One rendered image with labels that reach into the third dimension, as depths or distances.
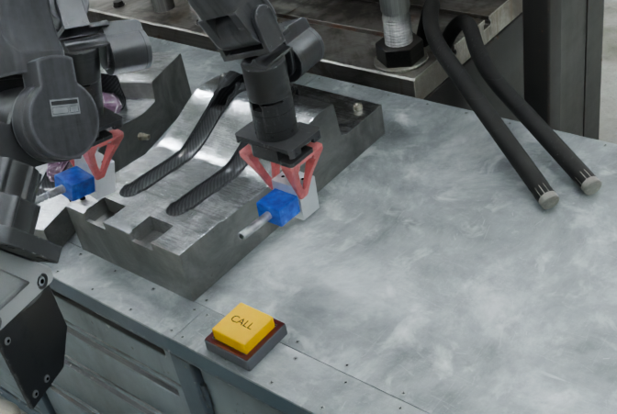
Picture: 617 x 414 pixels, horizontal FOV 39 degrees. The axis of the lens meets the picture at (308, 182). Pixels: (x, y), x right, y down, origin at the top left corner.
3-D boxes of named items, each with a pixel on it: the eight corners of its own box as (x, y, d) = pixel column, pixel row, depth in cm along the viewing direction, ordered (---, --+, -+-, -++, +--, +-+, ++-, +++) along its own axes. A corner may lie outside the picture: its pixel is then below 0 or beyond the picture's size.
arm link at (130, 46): (39, 11, 122) (52, -11, 114) (116, -2, 127) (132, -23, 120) (64, 91, 122) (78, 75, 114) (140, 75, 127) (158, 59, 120)
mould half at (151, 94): (54, 256, 140) (31, 202, 134) (-67, 239, 150) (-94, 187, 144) (193, 100, 177) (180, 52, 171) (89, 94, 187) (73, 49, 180)
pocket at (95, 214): (110, 240, 132) (104, 222, 130) (89, 231, 135) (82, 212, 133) (132, 224, 135) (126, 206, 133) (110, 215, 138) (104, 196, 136)
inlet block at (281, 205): (258, 258, 114) (252, 225, 111) (231, 247, 117) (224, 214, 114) (319, 207, 122) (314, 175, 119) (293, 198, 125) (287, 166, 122)
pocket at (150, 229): (158, 262, 126) (151, 243, 124) (134, 251, 129) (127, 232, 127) (180, 245, 128) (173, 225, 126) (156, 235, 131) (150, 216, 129)
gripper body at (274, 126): (266, 123, 120) (256, 76, 116) (323, 139, 114) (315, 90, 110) (235, 146, 116) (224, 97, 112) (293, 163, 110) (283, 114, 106)
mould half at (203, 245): (193, 302, 125) (171, 229, 118) (82, 249, 140) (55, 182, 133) (385, 133, 155) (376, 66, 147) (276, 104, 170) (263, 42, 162)
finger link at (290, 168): (292, 175, 123) (281, 118, 118) (331, 188, 119) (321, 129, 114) (261, 200, 119) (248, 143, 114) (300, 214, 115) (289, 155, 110)
